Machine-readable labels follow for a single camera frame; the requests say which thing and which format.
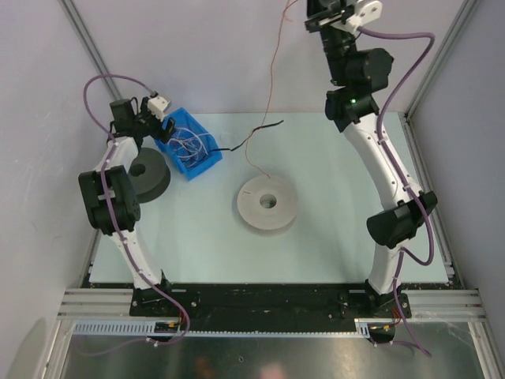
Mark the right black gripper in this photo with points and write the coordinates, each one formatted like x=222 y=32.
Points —
x=325 y=13

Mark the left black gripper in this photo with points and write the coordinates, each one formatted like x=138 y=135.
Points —
x=161 y=134

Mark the blue plastic bin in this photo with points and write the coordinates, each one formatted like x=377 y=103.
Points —
x=192 y=149

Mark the light grey cable spool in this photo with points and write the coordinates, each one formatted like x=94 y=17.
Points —
x=268 y=205

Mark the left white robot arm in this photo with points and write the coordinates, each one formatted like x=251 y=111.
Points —
x=128 y=176

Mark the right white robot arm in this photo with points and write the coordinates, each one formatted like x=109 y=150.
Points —
x=406 y=206

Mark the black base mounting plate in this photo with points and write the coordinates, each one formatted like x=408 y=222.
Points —
x=269 y=308

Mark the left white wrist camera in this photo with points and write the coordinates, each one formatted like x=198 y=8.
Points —
x=158 y=105

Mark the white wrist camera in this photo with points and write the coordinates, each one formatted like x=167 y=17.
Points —
x=158 y=105
x=358 y=14

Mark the dark grey cable spool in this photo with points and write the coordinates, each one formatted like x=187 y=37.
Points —
x=149 y=175

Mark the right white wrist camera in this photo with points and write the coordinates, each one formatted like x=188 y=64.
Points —
x=358 y=14

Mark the aluminium frame rail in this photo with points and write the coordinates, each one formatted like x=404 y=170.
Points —
x=441 y=305

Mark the grey slotted cable duct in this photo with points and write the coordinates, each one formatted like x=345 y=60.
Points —
x=161 y=329

